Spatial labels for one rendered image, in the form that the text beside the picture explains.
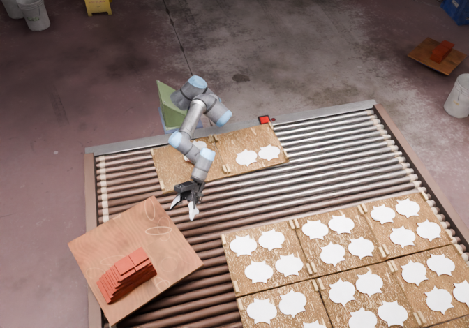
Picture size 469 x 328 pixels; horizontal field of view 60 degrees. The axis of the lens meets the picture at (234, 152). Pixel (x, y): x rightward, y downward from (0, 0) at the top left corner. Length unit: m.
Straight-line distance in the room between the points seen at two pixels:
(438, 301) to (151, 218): 1.52
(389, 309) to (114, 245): 1.41
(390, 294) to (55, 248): 2.45
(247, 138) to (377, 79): 2.53
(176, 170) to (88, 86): 2.37
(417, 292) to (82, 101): 3.53
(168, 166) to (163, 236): 0.55
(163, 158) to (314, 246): 1.06
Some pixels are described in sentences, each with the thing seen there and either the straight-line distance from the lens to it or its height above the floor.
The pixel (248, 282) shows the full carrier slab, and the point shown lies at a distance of 2.16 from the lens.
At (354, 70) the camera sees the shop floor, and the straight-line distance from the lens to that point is 4.95.
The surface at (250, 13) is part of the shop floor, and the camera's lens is 5.67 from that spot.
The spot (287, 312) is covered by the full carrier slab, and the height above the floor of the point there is 0.95.
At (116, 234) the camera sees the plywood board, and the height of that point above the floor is 1.04.
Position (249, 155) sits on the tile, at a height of 0.94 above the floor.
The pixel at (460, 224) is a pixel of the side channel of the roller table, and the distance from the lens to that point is 2.66.
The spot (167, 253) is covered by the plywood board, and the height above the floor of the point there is 1.04.
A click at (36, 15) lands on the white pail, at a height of 0.20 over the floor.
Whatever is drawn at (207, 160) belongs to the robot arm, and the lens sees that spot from 1.97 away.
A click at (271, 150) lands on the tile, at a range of 2.62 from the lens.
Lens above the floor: 2.94
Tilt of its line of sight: 50 degrees down
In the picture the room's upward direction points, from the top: 3 degrees clockwise
